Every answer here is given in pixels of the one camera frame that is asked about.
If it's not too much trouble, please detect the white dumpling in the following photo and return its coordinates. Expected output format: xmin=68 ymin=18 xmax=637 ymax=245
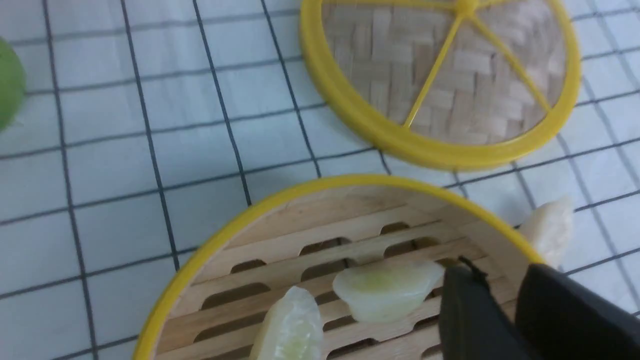
xmin=518 ymin=195 xmax=574 ymax=270

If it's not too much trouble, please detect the green toy watermelon ball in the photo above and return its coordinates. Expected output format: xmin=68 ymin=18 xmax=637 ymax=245
xmin=0 ymin=38 xmax=26 ymax=131

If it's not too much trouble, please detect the white grid tablecloth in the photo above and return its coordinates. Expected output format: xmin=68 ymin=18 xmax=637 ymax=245
xmin=0 ymin=0 xmax=639 ymax=360

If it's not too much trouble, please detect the green dumpling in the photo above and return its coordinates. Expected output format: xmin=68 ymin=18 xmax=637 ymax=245
xmin=333 ymin=260 xmax=445 ymax=323
xmin=249 ymin=286 xmax=323 ymax=360

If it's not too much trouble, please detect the yellow bamboo steamer tray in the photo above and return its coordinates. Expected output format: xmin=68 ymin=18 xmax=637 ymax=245
xmin=132 ymin=174 xmax=543 ymax=360

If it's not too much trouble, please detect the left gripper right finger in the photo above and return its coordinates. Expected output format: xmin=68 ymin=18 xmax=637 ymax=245
xmin=515 ymin=263 xmax=640 ymax=360

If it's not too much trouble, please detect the yellow bamboo steamer lid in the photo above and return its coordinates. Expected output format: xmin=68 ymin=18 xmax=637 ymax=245
xmin=299 ymin=0 xmax=581 ymax=171

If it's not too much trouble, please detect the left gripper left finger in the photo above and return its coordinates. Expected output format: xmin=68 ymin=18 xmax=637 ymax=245
xmin=438 ymin=256 xmax=541 ymax=360

